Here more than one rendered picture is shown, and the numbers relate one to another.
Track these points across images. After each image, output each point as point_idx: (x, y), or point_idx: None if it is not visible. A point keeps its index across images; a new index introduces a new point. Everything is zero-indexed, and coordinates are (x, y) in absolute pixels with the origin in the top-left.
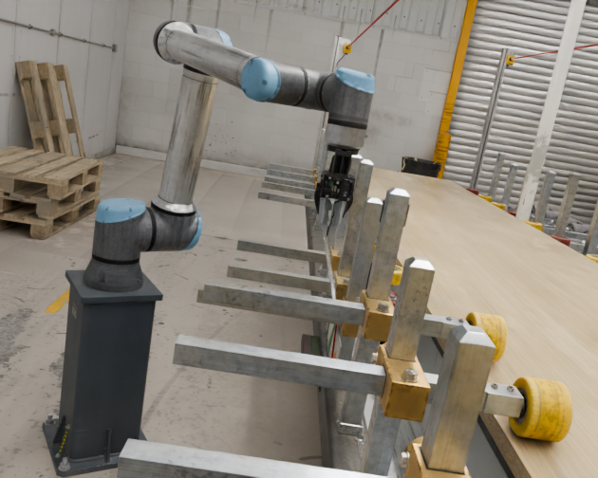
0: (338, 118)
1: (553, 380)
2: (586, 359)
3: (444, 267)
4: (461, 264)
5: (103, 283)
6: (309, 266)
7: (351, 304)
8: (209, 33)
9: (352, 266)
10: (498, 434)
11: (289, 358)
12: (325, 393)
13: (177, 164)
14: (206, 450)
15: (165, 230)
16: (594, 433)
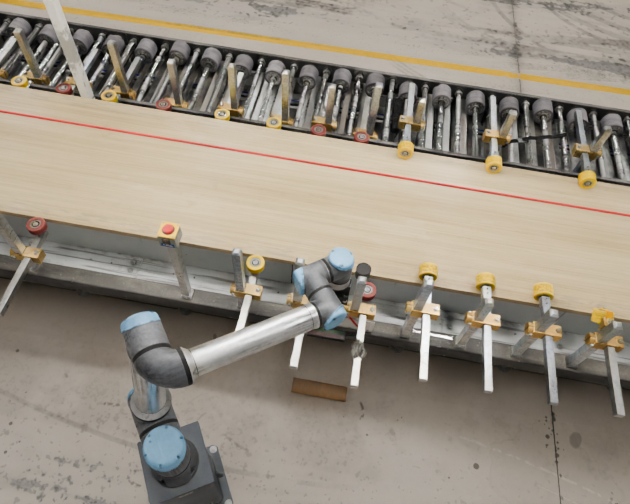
0: (348, 279)
1: (438, 256)
2: (413, 231)
3: (292, 236)
4: (278, 221)
5: (195, 466)
6: (131, 298)
7: (427, 319)
8: (159, 331)
9: (355, 301)
10: (479, 295)
11: (490, 354)
12: (373, 336)
13: (164, 389)
14: (549, 383)
15: (173, 411)
16: (475, 265)
